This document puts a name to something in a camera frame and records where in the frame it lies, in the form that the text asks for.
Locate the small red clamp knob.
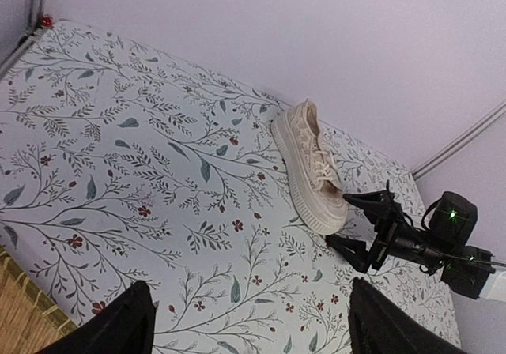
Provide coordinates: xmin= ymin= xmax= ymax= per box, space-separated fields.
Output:
xmin=40 ymin=15 xmax=54 ymax=29

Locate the cream lace platform sneaker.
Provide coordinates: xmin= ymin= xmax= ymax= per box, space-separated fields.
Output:
xmin=271 ymin=100 xmax=348 ymax=235

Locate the left aluminium frame post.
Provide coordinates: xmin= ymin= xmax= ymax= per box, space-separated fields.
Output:
xmin=1 ymin=0 xmax=45 ymax=78

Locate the floral patterned table mat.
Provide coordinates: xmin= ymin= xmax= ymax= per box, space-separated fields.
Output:
xmin=0 ymin=18 xmax=463 ymax=354

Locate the yellow woven placemat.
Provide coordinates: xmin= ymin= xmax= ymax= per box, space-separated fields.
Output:
xmin=1 ymin=248 xmax=77 ymax=353

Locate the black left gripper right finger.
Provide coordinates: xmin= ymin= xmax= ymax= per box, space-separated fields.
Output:
xmin=348 ymin=277 xmax=463 ymax=354

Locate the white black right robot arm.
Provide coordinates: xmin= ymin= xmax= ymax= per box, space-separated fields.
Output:
xmin=325 ymin=190 xmax=505 ymax=299

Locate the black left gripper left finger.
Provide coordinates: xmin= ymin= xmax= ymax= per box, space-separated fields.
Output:
xmin=40 ymin=281 xmax=155 ymax=354

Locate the right aluminium frame post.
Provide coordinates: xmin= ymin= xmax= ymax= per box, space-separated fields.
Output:
xmin=412 ymin=99 xmax=506 ymax=181

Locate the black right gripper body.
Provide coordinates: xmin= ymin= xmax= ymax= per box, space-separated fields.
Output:
xmin=367 ymin=205 xmax=445 ymax=276

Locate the aluminium frame post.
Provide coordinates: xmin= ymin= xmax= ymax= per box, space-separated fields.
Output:
xmin=412 ymin=99 xmax=506 ymax=181
xmin=1 ymin=0 xmax=45 ymax=78

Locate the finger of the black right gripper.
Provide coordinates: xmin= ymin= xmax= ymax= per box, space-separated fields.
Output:
xmin=326 ymin=235 xmax=370 ymax=273
xmin=343 ymin=190 xmax=391 ymax=225

